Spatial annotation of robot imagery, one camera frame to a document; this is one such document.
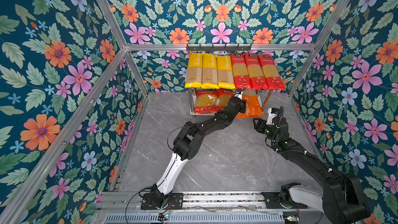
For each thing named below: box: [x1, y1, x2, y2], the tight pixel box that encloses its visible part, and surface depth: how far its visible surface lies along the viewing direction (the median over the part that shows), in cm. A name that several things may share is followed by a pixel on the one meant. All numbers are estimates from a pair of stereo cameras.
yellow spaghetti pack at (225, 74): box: [216, 54, 236, 90], surface depth 81 cm
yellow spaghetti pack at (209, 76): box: [201, 52, 220, 90], surface depth 82 cm
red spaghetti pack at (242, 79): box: [230, 52, 253, 90], surface depth 82 cm
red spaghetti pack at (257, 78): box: [244, 53, 269, 91], surface depth 80 cm
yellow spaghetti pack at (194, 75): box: [184, 51, 203, 89], surface depth 82 cm
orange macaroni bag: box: [236, 88, 266, 119], surface depth 100 cm
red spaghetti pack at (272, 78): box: [258, 53, 287, 91], surface depth 80 cm
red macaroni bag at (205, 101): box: [194, 89, 220, 115], surface depth 103 cm
